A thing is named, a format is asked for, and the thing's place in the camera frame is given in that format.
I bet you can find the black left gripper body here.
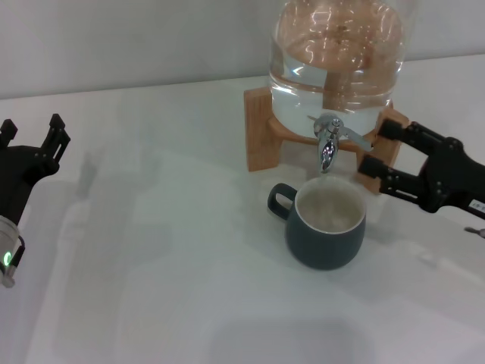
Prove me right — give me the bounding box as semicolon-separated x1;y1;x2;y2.
0;143;61;228

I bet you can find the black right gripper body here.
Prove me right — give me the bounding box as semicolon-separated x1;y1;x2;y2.
418;149;485;221

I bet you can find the chrome dispenser faucet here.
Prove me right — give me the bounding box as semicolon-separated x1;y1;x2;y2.
307;112;374;174

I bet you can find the dark teal ceramic mug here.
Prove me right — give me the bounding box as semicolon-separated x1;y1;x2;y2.
267;177;368;271

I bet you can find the glass water dispenser jar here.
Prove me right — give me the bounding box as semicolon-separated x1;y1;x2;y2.
267;0;412;138

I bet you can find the wooden dispenser stand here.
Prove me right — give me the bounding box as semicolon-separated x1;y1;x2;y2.
243;86;411;197

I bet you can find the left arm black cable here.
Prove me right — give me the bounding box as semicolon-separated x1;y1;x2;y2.
2;234;27;289

